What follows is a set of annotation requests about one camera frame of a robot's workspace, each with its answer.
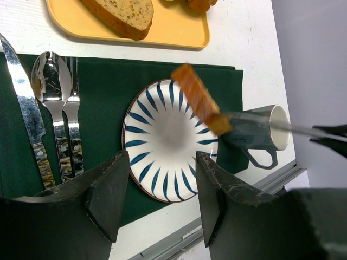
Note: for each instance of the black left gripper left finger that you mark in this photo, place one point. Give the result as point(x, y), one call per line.
point(78, 219)

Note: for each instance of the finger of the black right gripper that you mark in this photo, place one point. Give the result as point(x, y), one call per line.
point(334, 130)
point(336, 145)

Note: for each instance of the aluminium table edge rail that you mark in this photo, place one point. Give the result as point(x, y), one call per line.
point(181, 233)

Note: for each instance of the yellow plastic tray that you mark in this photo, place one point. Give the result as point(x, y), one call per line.
point(174, 24)

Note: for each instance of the steel table knife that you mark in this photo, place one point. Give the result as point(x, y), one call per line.
point(30, 112)

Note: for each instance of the white blue striped plate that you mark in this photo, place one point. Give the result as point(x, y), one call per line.
point(162, 136)

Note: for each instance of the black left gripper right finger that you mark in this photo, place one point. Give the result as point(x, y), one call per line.
point(300, 224)

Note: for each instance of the dark green cloth placemat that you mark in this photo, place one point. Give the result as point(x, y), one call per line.
point(107, 87)

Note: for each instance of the grey ceramic mug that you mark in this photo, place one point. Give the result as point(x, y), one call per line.
point(248, 135)

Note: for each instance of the orange round cake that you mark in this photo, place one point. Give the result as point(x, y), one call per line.
point(201, 5)

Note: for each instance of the steel fork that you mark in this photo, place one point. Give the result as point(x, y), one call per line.
point(71, 109)

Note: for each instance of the speckled bread slice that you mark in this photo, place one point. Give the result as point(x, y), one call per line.
point(131, 19)
point(200, 101)

